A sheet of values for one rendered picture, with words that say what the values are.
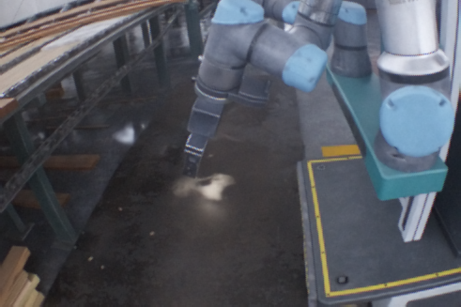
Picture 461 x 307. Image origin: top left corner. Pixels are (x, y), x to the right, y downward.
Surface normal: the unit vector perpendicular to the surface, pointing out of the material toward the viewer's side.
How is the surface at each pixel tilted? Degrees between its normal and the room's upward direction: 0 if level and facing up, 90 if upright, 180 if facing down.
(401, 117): 98
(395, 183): 90
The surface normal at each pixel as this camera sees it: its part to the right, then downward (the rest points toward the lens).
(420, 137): -0.44, 0.59
